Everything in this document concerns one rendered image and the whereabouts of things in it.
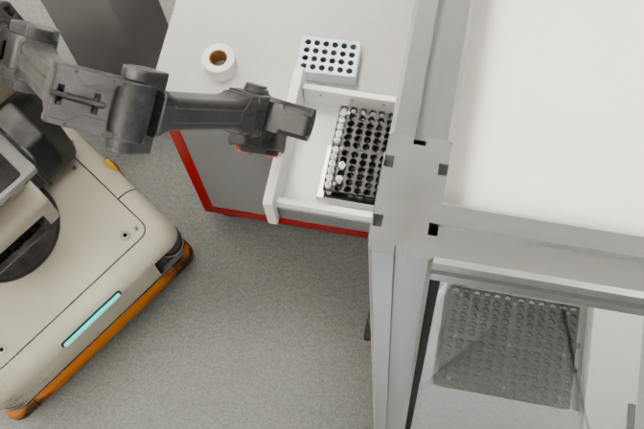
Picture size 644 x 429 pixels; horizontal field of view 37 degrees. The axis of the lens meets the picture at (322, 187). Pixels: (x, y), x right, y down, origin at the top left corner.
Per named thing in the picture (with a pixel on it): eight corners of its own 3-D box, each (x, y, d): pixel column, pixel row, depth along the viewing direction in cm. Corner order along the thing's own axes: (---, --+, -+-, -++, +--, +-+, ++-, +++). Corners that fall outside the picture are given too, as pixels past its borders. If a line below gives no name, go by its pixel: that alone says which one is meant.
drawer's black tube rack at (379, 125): (324, 201, 184) (322, 189, 178) (341, 120, 190) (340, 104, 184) (440, 220, 181) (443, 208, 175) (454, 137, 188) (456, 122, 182)
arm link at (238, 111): (111, 60, 121) (91, 145, 122) (150, 72, 119) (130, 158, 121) (247, 76, 161) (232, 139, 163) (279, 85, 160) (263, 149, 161)
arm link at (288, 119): (242, 81, 156) (230, 133, 158) (311, 101, 155) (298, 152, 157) (257, 80, 168) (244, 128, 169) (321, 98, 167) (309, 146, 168)
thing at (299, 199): (278, 214, 184) (275, 203, 178) (306, 96, 193) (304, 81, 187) (490, 250, 179) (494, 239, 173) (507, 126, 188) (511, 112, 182)
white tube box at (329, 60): (296, 79, 203) (295, 70, 199) (303, 44, 206) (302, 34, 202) (356, 86, 201) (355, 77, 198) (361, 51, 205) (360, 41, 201)
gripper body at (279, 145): (284, 155, 174) (283, 138, 167) (228, 146, 174) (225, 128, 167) (290, 123, 176) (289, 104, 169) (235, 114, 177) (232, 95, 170)
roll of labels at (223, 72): (241, 56, 206) (239, 46, 202) (232, 84, 203) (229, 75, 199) (210, 50, 207) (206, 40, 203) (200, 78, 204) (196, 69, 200)
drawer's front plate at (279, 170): (268, 224, 185) (262, 203, 174) (299, 91, 195) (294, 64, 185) (277, 225, 184) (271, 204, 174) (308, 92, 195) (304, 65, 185)
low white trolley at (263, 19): (205, 225, 273) (146, 101, 203) (254, 36, 296) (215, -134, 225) (409, 259, 266) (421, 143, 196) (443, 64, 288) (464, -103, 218)
